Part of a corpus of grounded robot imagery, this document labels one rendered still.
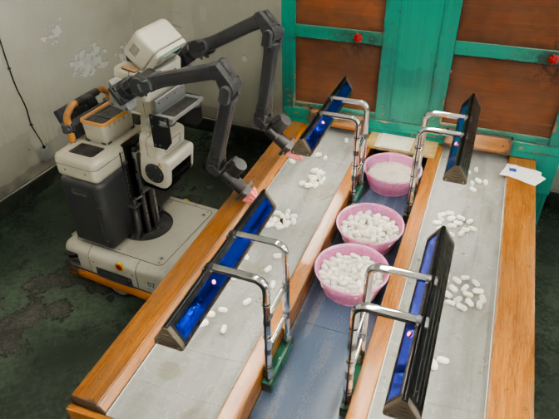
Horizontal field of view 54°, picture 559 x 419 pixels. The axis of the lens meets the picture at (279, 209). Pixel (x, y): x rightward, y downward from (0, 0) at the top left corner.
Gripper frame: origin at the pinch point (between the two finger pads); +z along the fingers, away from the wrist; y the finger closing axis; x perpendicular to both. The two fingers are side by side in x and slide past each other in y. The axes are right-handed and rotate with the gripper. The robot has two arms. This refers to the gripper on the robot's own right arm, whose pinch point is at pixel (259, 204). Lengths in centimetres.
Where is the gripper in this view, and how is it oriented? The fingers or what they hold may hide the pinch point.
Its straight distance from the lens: 228.5
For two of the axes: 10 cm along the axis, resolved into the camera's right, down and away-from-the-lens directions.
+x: -5.8, 5.0, 6.5
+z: 7.3, 6.6, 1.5
